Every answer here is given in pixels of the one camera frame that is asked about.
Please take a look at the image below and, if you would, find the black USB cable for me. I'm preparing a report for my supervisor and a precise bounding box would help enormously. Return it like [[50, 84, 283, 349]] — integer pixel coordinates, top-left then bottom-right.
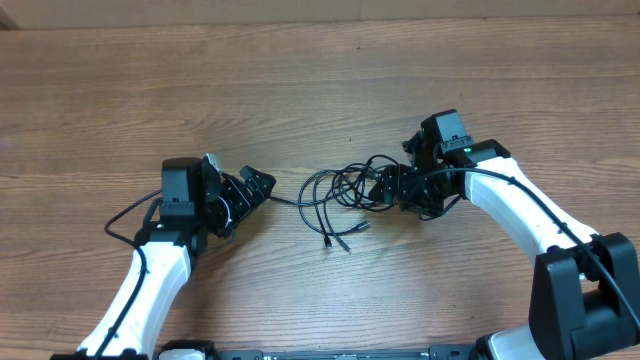
[[269, 154, 401, 254]]

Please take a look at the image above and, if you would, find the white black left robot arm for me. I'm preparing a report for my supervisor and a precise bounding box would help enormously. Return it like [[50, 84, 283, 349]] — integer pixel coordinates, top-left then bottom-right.
[[71, 154, 276, 359]]

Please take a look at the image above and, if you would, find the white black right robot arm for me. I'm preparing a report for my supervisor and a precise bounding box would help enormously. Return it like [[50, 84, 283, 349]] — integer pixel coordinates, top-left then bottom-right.
[[369, 109, 639, 359]]

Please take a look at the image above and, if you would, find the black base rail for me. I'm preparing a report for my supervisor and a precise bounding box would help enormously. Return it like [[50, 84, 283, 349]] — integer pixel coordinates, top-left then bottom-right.
[[214, 344, 487, 360]]

